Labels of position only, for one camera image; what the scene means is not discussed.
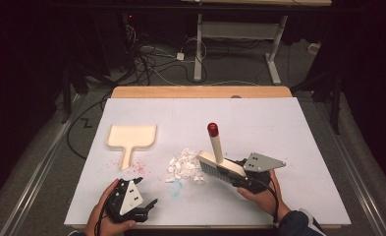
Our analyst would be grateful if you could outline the cream brush with red tip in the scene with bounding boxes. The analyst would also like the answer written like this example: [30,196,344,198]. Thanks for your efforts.
[195,122,248,186]

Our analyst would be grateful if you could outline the scattered red specks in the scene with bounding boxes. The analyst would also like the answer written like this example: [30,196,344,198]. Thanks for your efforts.
[111,158,148,175]

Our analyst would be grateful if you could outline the black metal stand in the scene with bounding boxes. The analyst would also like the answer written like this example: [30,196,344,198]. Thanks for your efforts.
[291,70,343,136]

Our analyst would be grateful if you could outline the black floor cable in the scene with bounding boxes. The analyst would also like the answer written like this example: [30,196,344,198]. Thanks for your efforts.
[65,93,114,161]

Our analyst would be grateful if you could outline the tangle of black cables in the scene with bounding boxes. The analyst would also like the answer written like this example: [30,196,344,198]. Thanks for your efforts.
[123,13,209,87]

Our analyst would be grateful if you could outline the white metal desk frame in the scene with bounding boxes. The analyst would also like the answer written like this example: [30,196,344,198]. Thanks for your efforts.
[180,0,333,86]

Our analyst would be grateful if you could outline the aluminium floor rail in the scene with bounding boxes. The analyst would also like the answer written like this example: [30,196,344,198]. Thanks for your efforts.
[313,97,386,236]
[0,93,81,236]

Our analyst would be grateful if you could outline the white floor cable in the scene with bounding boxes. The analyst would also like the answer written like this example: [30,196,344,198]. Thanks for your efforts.
[140,44,262,89]

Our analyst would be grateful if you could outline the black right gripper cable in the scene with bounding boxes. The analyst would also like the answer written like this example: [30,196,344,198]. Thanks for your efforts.
[254,178,281,228]

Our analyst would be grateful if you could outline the wooden table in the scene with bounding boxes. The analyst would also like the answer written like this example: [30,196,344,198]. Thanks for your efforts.
[70,86,344,231]

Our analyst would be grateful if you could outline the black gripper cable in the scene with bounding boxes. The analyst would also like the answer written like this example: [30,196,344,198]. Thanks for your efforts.
[94,193,117,236]
[254,178,281,228]

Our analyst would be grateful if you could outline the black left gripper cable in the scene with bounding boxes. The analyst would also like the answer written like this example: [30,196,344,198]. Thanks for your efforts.
[94,193,117,236]

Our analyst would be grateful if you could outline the cream dustpan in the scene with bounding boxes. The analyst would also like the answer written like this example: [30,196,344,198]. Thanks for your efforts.
[105,124,158,171]

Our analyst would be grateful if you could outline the pile of white paper scraps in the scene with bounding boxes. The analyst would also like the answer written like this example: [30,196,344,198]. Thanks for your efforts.
[165,147,207,184]

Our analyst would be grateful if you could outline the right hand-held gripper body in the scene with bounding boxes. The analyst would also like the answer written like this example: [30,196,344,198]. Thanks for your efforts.
[244,151,287,195]

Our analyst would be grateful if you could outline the white table cover sheet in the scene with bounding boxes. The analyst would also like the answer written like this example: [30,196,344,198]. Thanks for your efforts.
[63,96,353,228]

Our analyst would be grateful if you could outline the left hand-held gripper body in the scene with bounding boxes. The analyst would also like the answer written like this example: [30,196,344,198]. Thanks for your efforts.
[105,178,148,224]

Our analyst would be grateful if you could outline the small white box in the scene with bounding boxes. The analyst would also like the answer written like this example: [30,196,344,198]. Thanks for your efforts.
[307,41,322,56]

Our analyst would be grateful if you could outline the person's right hand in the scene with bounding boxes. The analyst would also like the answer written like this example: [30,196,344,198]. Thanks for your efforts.
[236,168,292,224]

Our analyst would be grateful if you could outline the person's left hand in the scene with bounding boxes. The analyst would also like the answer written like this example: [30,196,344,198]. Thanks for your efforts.
[83,178,138,236]

